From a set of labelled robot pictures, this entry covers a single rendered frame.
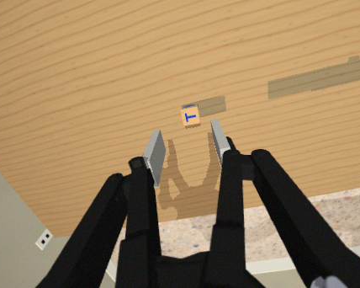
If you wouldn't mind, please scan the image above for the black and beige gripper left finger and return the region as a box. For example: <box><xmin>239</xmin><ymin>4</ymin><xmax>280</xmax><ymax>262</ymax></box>
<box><xmin>35</xmin><ymin>130</ymin><xmax>166</xmax><ymax>288</ymax></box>

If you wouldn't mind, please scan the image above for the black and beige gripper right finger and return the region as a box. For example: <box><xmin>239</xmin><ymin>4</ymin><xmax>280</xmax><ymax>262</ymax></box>
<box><xmin>204</xmin><ymin>119</ymin><xmax>360</xmax><ymax>288</ymax></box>

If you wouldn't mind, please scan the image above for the wooden letter block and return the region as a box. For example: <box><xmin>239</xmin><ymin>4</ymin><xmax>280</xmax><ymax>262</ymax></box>
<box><xmin>181</xmin><ymin>103</ymin><xmax>201</xmax><ymax>126</ymax></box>

